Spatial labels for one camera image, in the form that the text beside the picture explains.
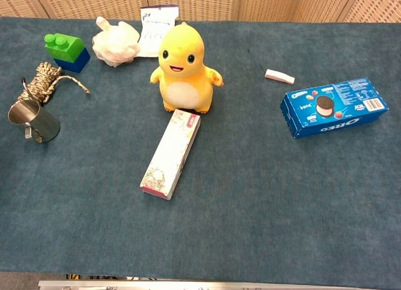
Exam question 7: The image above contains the yellow plush dinosaur toy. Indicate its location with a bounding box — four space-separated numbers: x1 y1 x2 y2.
149 21 225 115

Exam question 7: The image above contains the blue plastic building block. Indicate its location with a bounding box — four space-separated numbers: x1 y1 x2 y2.
53 47 91 74

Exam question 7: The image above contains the green toy building block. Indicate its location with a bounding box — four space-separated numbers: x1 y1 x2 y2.
43 33 86 64

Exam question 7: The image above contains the long floral white box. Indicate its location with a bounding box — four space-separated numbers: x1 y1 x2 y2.
139 108 201 201

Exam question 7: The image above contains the blue felt table cloth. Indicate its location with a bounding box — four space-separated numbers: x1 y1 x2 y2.
0 16 401 286

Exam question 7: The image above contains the small pink white eraser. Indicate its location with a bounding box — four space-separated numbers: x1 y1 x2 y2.
264 68 296 85

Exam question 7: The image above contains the white printed plastic pouch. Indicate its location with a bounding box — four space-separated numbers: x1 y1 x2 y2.
135 6 180 58

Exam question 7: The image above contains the white mesh bath sponge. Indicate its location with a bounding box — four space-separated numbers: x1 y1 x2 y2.
91 16 141 68

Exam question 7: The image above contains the blue Oreo cookie box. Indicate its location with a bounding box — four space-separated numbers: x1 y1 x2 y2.
279 76 390 140

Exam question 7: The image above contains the woven rattan folding screen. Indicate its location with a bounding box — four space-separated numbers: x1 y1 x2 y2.
0 0 401 23

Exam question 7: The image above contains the stainless steel mug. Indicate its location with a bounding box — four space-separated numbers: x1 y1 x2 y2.
8 99 61 144

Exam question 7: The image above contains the silver metal frame rail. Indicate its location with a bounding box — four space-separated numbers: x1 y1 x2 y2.
38 279 401 290

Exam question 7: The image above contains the coiled camouflage paracord rope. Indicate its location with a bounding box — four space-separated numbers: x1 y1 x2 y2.
17 61 91 106

